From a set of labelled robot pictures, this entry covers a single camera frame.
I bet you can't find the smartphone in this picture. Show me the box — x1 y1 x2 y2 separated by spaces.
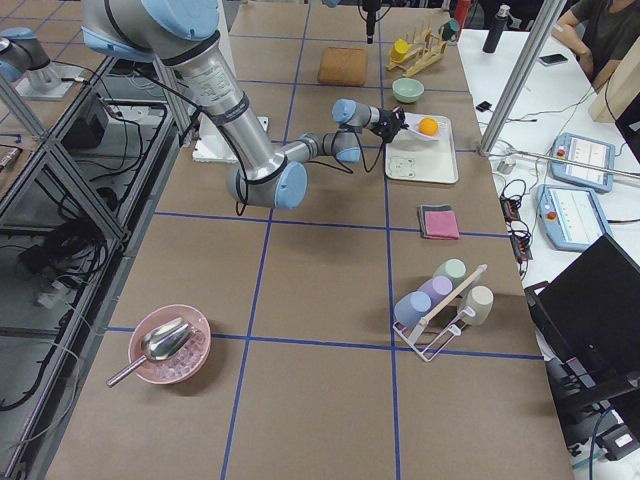
538 53 568 67

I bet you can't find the mint green plastic cup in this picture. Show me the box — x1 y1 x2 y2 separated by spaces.
433 258 467 287

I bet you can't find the aluminium frame post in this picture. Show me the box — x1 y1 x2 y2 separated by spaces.
478 0 566 157

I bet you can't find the near teach pendant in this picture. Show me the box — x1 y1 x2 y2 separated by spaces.
536 184 612 252

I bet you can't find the metal grabber stick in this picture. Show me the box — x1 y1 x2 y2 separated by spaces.
486 149 639 180

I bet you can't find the far teach pendant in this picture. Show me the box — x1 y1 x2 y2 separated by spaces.
551 133 614 193

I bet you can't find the orange fruit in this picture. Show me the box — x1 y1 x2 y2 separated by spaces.
418 117 440 137

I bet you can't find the beige plastic cup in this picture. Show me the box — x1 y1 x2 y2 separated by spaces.
458 285 494 326

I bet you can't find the small metal cylinder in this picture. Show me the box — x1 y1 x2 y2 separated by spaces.
497 157 516 175

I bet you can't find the blue plastic cup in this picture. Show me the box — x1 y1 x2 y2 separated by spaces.
394 291 432 327

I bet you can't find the dark green cup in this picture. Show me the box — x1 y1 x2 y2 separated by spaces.
439 18 461 42

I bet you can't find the black water bottle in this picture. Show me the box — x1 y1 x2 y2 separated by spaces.
482 4 510 54

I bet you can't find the small black device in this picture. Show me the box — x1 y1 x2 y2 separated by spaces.
475 101 492 112

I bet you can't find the pink bowl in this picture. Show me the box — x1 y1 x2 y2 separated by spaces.
128 304 212 385

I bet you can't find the wooden cutting board tray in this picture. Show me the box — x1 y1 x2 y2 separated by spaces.
317 47 368 87

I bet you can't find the wooden dish rack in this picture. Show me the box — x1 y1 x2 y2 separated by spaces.
385 20 448 78

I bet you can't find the seated person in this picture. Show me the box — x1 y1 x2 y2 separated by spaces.
552 0 639 91

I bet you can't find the cream rectangular bear tray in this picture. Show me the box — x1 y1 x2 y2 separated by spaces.
385 112 459 184

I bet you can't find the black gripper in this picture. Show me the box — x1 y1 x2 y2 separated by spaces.
361 0 381 44
370 118 403 142

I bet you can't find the metal scoop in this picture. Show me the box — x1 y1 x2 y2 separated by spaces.
106 317 194 388

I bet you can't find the teach pendant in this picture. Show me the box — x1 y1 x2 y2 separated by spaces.
551 133 614 193
536 184 612 252

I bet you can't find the black laptop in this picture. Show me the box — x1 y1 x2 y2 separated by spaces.
525 234 639 386

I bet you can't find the yellow cup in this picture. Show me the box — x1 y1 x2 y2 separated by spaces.
389 38 410 63

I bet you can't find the white round plate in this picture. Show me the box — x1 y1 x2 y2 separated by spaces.
405 112 448 142

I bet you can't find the pink folded cloth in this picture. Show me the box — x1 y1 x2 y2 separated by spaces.
417 204 460 240

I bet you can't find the white wire cup rack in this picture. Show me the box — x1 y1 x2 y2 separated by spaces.
392 264 487 362

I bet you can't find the green ceramic bowl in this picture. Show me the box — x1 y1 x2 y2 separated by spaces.
392 78 425 104

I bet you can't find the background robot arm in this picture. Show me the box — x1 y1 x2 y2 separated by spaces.
1 27 71 101

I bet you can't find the purple plastic cup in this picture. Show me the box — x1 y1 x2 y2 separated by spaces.
418 275 453 306

